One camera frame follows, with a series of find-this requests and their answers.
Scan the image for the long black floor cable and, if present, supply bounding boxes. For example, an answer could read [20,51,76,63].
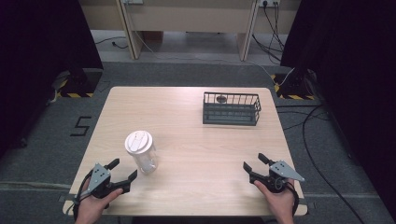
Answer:
[275,104,367,224]

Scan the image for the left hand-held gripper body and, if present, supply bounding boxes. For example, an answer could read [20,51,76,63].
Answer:
[86,162,131,200]

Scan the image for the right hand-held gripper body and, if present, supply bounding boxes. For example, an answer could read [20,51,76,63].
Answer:
[248,160,306,194]

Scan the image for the clear cup with white lid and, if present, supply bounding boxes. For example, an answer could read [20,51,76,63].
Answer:
[124,130,159,175]

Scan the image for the person's left hand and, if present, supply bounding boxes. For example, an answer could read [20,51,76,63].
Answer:
[74,177,124,224]

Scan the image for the black curtain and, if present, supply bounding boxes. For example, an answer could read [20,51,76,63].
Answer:
[0,0,105,158]
[279,0,396,216]

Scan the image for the light wooden desk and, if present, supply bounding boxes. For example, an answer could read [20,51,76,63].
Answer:
[78,0,303,63]

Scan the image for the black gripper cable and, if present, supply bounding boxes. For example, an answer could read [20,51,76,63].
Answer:
[72,169,94,222]
[284,181,301,217]

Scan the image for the black power cables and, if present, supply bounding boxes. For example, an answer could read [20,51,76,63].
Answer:
[251,1,287,64]

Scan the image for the dark wire basket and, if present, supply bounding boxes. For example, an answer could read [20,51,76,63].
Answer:
[202,91,262,127]

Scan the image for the stand base with hazard tape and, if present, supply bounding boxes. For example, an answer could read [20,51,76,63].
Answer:
[50,68,105,99]
[270,68,318,102]

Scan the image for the person's right hand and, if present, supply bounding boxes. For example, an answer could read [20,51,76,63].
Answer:
[253,177,297,224]

